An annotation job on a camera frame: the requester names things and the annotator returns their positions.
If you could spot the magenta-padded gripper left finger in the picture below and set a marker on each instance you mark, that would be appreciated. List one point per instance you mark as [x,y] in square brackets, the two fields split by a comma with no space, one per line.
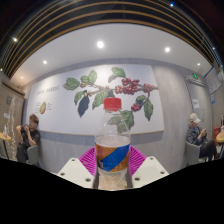
[76,170]

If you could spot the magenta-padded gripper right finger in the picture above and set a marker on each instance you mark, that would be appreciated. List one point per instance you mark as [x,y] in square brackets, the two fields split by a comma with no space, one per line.
[148,170]

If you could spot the clear red-capped drink bottle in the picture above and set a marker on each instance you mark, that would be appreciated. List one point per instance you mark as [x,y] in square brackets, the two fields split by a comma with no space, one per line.
[112,156]

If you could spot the grey chair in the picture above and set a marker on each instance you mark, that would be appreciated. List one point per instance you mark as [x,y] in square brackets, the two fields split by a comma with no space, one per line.
[191,153]
[33,155]

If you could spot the person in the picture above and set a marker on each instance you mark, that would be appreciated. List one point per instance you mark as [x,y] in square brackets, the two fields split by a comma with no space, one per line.
[27,136]
[196,136]

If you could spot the round wooden side table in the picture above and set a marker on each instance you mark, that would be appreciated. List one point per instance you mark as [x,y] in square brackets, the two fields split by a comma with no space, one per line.
[4,137]

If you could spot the small clear bottle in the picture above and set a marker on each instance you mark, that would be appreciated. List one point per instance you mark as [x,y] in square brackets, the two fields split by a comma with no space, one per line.
[5,130]

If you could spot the green exit sign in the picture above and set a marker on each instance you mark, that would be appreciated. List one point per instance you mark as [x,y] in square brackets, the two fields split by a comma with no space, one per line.
[195,76]

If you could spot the round ceiling spotlights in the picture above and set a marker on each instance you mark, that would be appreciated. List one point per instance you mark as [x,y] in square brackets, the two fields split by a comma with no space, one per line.
[100,44]

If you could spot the coffee plant wall mural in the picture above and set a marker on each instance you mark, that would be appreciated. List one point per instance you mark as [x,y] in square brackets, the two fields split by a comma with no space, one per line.
[56,113]

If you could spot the wall notice board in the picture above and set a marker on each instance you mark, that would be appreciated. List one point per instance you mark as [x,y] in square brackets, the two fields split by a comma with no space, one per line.
[215,80]

